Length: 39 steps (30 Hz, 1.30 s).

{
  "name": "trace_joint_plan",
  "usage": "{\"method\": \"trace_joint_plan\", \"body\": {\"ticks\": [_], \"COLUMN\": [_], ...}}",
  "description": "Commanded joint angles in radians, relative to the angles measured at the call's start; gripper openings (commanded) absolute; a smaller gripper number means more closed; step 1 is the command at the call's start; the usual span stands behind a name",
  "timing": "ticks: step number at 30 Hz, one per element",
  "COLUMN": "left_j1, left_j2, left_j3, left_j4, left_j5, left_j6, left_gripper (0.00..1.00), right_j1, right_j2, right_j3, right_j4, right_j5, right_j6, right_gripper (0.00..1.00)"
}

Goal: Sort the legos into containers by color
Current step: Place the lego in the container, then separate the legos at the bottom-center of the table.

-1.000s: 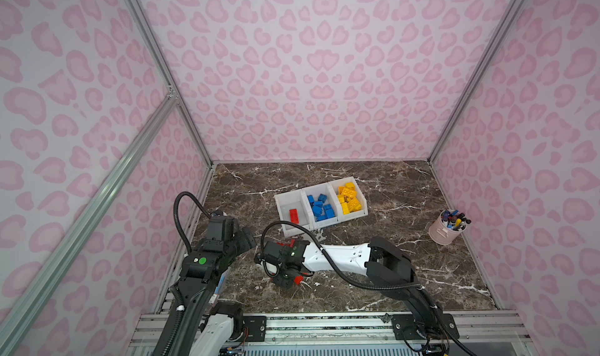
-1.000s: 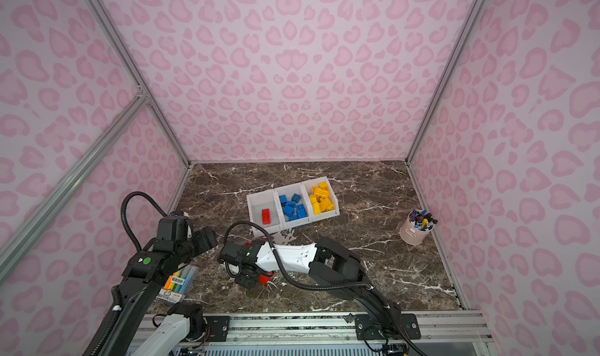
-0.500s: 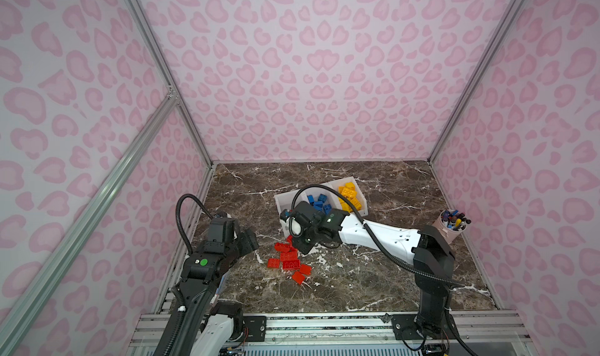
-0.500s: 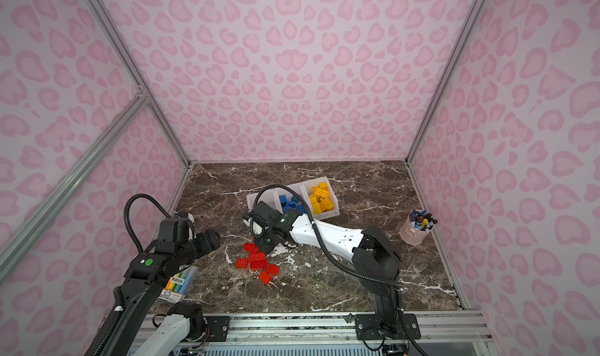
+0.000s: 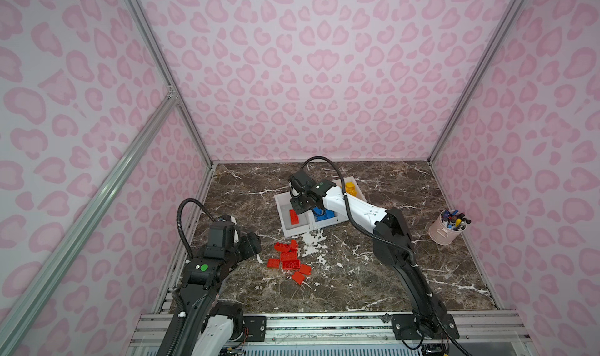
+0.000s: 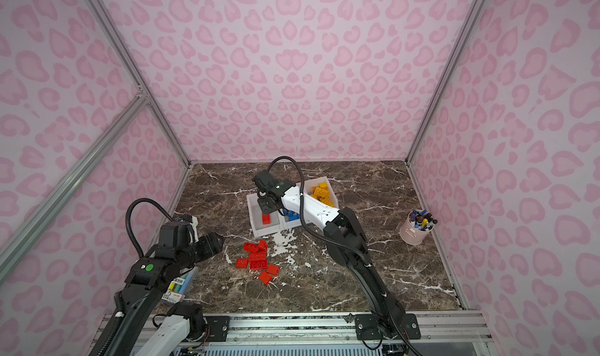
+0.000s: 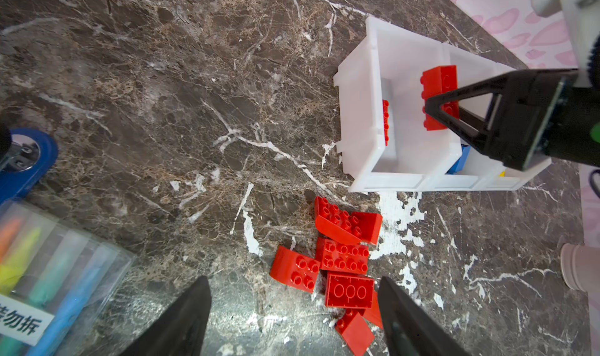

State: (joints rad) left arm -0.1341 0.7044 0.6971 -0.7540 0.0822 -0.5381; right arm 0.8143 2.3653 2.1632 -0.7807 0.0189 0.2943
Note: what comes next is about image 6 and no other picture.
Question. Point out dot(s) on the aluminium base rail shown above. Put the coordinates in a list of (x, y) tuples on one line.
[(304, 333)]

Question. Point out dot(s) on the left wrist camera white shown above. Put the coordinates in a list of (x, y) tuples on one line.
[(193, 221)]

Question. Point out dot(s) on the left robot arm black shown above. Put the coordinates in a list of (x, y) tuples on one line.
[(177, 251)]

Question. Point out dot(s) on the blue lego bricks in bin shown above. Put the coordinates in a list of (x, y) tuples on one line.
[(291, 216)]

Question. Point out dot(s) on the clear pack of markers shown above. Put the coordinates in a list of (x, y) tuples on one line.
[(179, 287)]

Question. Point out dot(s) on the pink cup of markers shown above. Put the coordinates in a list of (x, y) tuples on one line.
[(419, 224)]

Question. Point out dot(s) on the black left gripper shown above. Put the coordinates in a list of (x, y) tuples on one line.
[(212, 243)]

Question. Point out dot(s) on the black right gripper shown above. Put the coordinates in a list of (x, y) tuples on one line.
[(268, 202)]

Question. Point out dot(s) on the yellow lego bricks in bin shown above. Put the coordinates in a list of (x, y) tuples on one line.
[(322, 194)]

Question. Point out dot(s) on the red lego brick pile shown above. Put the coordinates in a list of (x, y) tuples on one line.
[(257, 261)]

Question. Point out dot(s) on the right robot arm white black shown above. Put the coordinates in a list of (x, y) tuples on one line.
[(344, 237)]

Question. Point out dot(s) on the white three-compartment plastic bin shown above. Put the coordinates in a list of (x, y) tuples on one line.
[(314, 210)]

